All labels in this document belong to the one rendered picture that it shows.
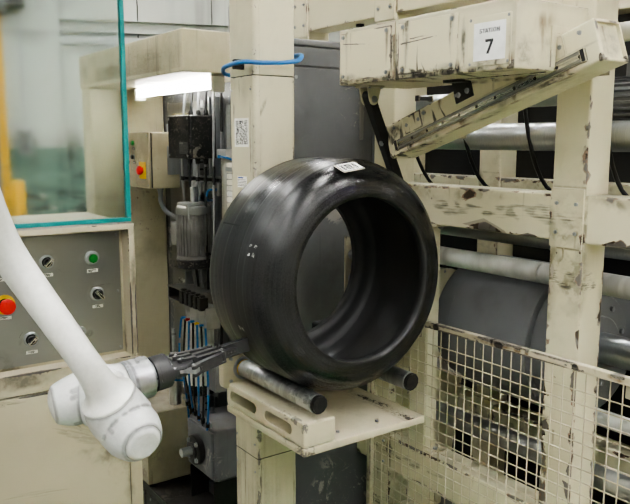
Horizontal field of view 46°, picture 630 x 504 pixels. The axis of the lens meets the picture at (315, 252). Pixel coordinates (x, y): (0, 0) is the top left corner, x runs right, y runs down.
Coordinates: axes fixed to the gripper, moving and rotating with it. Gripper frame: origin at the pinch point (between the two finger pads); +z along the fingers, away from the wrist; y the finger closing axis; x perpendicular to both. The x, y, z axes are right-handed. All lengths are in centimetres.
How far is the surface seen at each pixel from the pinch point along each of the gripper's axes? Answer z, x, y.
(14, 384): -38, 10, 49
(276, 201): 12.0, -32.0, -5.8
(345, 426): 23.0, 25.1, -7.6
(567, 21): 71, -64, -38
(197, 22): 423, -157, 814
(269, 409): 7.6, 18.0, 1.1
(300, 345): 10.4, -0.3, -11.5
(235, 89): 27, -57, 33
